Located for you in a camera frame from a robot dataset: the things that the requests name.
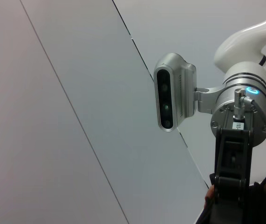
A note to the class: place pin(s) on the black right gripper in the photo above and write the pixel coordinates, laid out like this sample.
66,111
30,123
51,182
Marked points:
219,154

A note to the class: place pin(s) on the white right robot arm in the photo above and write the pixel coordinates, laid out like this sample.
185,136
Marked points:
240,42

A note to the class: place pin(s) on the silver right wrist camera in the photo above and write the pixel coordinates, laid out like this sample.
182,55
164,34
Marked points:
184,93

